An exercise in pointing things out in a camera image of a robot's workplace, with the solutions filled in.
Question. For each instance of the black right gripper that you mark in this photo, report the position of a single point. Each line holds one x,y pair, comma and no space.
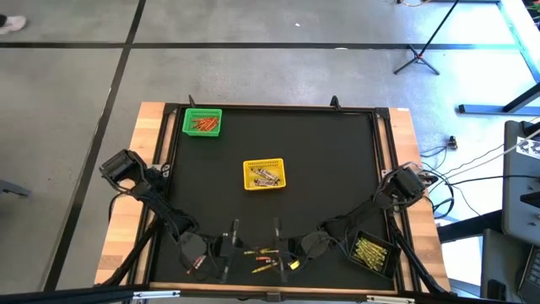
312,245

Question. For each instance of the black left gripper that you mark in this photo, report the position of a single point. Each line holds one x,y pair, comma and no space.
211,249

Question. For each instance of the yellow plastic basket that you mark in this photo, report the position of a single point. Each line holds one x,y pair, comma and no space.
251,166

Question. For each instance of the black plastic basket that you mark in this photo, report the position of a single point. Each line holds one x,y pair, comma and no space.
392,253

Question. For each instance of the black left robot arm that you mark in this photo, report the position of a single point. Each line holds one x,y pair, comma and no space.
152,198

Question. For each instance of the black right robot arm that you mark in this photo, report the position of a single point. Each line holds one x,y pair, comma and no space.
371,207

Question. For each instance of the light wooden table board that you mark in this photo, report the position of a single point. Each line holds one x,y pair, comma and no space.
122,236
426,236

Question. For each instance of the green plastic basket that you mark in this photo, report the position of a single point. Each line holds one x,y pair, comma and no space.
187,130

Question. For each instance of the black rig beam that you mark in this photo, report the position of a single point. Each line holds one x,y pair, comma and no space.
63,295

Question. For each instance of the dark floor beam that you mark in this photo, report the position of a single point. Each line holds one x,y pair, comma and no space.
468,228

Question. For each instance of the small black floor object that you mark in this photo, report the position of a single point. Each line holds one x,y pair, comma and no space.
453,142

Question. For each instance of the grey equipment box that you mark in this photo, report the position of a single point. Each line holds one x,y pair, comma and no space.
502,262

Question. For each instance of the grey chair base leg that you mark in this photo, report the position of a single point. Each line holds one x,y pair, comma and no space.
12,188

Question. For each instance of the black tripod stand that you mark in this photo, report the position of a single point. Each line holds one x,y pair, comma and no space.
417,57

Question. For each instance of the grey metal cabinet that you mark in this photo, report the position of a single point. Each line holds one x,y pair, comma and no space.
521,190

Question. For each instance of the blue metal floor beam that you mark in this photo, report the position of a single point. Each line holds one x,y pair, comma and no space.
485,110

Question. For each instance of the dark keyboard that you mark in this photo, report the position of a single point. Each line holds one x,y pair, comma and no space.
532,274

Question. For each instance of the black white marker tag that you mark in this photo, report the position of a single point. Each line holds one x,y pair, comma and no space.
528,148

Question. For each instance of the person's shoe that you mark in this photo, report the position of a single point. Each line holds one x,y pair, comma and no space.
12,23

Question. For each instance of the white desk blue edge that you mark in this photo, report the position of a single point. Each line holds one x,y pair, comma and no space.
521,34

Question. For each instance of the silver metal bracket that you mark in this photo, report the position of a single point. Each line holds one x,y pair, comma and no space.
390,300
156,294

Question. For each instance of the black frame mount bracket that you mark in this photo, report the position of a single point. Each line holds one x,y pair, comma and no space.
335,102
192,102

